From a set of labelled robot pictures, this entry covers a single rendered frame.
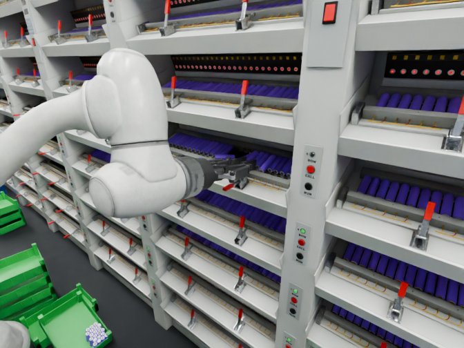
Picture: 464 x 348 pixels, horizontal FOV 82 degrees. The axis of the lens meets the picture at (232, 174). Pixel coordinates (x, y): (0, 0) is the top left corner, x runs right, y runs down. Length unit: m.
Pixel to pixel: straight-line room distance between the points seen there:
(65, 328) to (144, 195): 1.34
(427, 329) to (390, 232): 0.23
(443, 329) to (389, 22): 0.62
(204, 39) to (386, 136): 0.48
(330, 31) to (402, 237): 0.43
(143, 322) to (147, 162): 1.32
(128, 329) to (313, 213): 1.28
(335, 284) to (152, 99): 0.62
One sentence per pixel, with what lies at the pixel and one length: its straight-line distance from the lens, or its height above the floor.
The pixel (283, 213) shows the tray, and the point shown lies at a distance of 0.71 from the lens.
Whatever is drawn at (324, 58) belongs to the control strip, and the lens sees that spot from 0.58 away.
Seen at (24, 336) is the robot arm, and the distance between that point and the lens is 1.23.
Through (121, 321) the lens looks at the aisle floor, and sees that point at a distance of 1.74.
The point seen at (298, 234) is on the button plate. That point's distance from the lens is 0.71.
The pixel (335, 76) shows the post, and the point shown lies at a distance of 0.57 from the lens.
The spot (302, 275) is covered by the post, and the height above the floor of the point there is 0.76.
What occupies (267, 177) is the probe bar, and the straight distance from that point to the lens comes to 0.74.
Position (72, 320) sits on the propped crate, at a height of 0.07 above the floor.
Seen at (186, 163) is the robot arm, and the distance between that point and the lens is 0.55.
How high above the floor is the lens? 1.29
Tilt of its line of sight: 23 degrees down
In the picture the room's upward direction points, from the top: straight up
